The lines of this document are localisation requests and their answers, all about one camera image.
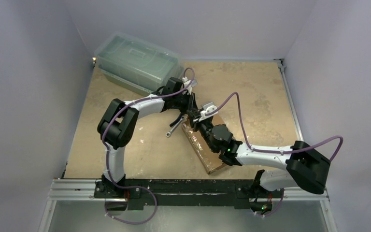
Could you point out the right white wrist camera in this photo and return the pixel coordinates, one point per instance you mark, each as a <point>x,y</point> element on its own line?
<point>208,110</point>

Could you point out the silver ratchet wrench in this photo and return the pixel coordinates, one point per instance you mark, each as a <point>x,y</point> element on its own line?
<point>175,126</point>

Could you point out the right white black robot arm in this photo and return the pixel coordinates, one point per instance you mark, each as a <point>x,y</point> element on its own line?
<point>301,164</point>

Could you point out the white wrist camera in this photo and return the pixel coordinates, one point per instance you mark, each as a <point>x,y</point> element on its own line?
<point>208,110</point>
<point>188,85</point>

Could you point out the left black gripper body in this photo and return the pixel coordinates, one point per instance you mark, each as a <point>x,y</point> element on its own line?
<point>181,102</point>

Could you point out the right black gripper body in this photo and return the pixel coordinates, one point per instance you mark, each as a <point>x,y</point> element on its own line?
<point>197,120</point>

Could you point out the clear plastic storage bin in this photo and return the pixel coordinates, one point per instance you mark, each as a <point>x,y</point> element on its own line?
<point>137,65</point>

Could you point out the blue handled pliers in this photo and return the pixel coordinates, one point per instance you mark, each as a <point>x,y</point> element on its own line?
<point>177,119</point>

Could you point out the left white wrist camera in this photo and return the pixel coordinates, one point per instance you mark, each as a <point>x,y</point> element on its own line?
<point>188,85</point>

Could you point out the brown cardboard express box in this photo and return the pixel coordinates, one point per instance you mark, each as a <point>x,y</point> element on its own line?
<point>209,160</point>

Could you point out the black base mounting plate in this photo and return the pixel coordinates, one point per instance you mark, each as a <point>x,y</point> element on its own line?
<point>236,193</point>

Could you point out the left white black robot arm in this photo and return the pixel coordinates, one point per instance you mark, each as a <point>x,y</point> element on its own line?
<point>118,123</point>

